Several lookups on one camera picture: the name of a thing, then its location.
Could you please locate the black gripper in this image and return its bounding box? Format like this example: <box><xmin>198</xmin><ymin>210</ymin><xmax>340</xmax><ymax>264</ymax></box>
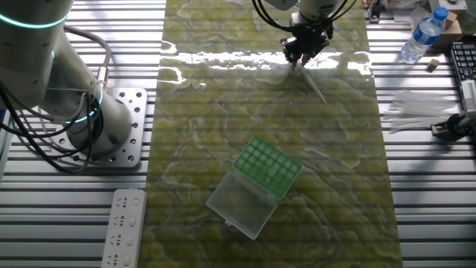
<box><xmin>280</xmin><ymin>20</ymin><xmax>335</xmax><ymax>67</ymax></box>

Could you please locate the large clear pipette tip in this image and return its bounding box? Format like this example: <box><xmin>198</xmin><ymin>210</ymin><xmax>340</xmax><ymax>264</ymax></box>
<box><xmin>295</xmin><ymin>60</ymin><xmax>328</xmax><ymax>105</ymax></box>

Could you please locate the green pipette tip holder box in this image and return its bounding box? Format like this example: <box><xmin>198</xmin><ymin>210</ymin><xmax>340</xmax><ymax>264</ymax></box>
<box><xmin>206</xmin><ymin>135</ymin><xmax>303</xmax><ymax>240</ymax></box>

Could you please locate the pile of clear pipette tips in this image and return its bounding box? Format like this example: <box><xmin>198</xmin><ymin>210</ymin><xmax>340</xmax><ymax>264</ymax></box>
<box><xmin>381</xmin><ymin>89</ymin><xmax>462</xmax><ymax>134</ymax></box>

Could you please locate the clear water bottle blue cap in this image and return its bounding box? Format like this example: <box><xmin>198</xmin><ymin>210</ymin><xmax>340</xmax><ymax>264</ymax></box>
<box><xmin>399</xmin><ymin>6</ymin><xmax>450</xmax><ymax>65</ymax></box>

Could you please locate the green marble pattern mat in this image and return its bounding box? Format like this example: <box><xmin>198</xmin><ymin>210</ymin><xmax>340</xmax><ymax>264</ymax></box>
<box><xmin>138</xmin><ymin>0</ymin><xmax>404</xmax><ymax>268</ymax></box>

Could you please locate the white box with black knob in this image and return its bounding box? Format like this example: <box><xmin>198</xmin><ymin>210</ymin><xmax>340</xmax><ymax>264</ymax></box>
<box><xmin>437</xmin><ymin>0</ymin><xmax>469</xmax><ymax>11</ymax></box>

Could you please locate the cardboard box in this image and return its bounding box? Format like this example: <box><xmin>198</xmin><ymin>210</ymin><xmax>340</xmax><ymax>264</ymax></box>
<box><xmin>433</xmin><ymin>10</ymin><xmax>463</xmax><ymax>48</ymax></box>

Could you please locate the black keyboard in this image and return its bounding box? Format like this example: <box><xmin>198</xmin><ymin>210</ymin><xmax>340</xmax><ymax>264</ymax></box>
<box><xmin>449</xmin><ymin>42</ymin><xmax>476</xmax><ymax>82</ymax></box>

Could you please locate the white power strip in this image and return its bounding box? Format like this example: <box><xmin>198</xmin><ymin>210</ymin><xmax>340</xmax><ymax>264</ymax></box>
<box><xmin>100</xmin><ymin>188</ymin><xmax>149</xmax><ymax>268</ymax></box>

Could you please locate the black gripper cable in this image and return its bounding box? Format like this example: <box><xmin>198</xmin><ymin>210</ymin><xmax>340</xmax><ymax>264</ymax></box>
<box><xmin>251</xmin><ymin>0</ymin><xmax>358</xmax><ymax>33</ymax></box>

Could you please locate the black device with orange wire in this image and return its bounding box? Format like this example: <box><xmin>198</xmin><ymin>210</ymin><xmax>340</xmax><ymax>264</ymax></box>
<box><xmin>362</xmin><ymin>0</ymin><xmax>384</xmax><ymax>20</ymax></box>

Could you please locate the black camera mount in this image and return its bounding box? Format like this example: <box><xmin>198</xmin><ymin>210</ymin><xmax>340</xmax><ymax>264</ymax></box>
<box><xmin>431</xmin><ymin>110</ymin><xmax>476</xmax><ymax>142</ymax></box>

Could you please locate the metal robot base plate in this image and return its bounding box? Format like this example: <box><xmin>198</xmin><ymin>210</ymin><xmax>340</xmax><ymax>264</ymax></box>
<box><xmin>49</xmin><ymin>87</ymin><xmax>149</xmax><ymax>169</ymax></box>

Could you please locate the ribbed silver depth camera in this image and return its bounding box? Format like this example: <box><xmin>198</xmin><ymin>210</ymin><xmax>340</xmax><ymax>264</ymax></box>
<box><xmin>460</xmin><ymin>79</ymin><xmax>476</xmax><ymax>112</ymax></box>

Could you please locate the thick grey robot cable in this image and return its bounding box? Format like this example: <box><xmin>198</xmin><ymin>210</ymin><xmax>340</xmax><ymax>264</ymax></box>
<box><xmin>63</xmin><ymin>25</ymin><xmax>113</xmax><ymax>90</ymax></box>

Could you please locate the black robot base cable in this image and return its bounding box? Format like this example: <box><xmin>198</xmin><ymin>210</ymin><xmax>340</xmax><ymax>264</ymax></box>
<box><xmin>0</xmin><ymin>80</ymin><xmax>103</xmax><ymax>175</ymax></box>

